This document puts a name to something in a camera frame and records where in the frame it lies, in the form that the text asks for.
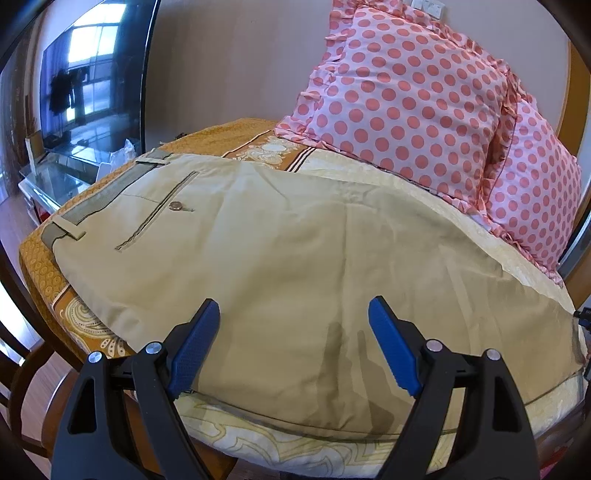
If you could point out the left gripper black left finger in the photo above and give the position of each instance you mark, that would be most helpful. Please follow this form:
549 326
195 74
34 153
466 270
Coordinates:
95 437

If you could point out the white wall outlet plate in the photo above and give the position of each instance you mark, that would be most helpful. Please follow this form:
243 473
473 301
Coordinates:
434 8

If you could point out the pink polka dot pillow front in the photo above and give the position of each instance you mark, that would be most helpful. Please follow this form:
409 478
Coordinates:
407 94

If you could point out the pink polka dot pillow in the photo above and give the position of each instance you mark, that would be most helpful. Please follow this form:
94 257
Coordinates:
531 188
407 94

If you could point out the glass tv stand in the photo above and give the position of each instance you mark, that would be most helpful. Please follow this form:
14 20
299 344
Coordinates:
58 177

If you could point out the beige khaki pants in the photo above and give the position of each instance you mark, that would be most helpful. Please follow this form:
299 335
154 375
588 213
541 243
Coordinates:
268 247

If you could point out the cream patterned bedspread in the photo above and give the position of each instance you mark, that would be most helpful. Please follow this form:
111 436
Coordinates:
457 282

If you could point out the pink polka dot pillow rear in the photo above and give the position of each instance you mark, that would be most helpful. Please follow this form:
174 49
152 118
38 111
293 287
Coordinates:
531 188

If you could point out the black flat screen television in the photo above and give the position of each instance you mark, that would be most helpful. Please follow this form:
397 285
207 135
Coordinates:
92 81

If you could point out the dark wooden chair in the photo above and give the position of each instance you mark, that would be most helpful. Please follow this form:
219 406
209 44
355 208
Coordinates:
16 377

